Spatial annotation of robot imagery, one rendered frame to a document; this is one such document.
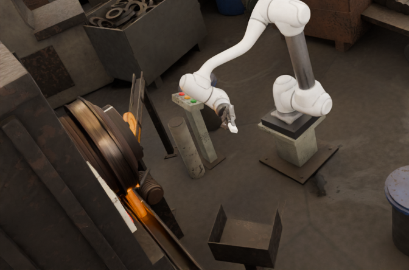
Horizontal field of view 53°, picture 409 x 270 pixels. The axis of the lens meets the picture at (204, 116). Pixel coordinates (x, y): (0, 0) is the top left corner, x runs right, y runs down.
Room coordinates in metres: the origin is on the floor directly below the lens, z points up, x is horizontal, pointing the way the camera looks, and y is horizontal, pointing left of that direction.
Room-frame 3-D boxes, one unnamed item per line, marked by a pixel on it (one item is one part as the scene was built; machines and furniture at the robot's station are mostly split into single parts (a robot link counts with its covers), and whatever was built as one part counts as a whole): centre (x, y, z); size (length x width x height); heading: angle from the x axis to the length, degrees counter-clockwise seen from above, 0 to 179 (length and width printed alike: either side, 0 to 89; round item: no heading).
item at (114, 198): (1.10, 0.42, 1.15); 0.26 x 0.02 x 0.18; 24
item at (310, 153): (2.08, -0.54, 0.16); 0.40 x 0.40 x 0.31; 29
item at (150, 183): (1.81, 0.47, 0.27); 0.22 x 0.13 x 0.53; 24
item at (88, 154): (1.42, 0.53, 1.11); 0.47 x 0.10 x 0.47; 24
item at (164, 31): (4.21, 0.29, 0.39); 1.03 x 0.83 x 0.77; 129
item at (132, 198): (1.45, 0.46, 0.75); 0.18 x 0.03 x 0.18; 23
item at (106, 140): (1.45, 0.46, 1.11); 0.47 x 0.06 x 0.47; 24
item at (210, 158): (2.37, 0.07, 0.31); 0.24 x 0.16 x 0.62; 24
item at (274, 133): (2.08, -0.54, 0.33); 0.32 x 0.32 x 0.04; 29
